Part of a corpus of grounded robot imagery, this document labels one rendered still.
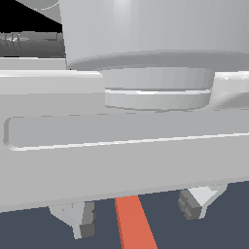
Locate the orange rectangular peg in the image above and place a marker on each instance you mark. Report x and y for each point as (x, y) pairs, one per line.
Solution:
(134, 223)

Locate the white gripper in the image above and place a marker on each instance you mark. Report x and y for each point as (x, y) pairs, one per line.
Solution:
(97, 165)

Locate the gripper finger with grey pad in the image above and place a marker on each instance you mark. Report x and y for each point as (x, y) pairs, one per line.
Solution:
(194, 202)

